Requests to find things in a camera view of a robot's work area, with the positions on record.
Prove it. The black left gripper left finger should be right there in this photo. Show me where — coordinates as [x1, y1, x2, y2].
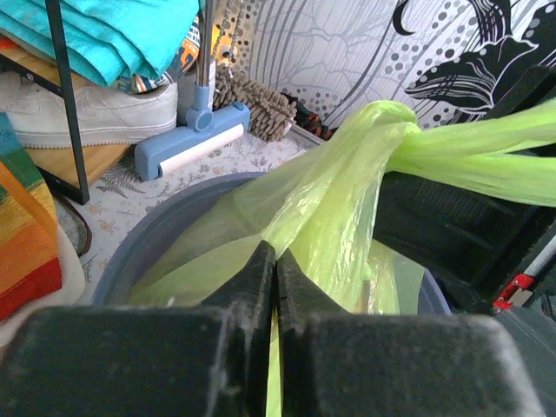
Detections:
[1, 242, 275, 416]

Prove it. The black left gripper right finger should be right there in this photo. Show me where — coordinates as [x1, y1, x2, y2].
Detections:
[276, 253, 545, 416]

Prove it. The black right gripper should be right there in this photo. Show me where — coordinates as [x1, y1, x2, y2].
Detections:
[372, 64, 556, 314]

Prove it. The green plastic trash bag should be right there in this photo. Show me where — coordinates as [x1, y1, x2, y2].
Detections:
[129, 98, 556, 417]

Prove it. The blue trash bin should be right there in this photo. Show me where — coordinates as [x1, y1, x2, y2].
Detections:
[91, 172, 452, 315]

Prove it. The rainbow striped bag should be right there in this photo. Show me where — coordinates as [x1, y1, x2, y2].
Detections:
[1, 113, 63, 320]

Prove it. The small wooden shelf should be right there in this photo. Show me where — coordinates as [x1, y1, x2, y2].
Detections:
[1, 1, 129, 205]

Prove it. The beige chenille mop head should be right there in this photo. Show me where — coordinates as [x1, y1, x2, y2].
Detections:
[213, 64, 297, 142]

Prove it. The white sneaker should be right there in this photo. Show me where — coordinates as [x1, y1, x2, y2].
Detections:
[1, 72, 178, 149]

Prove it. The teal folded towel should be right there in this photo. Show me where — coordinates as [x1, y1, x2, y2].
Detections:
[0, 0, 205, 88]

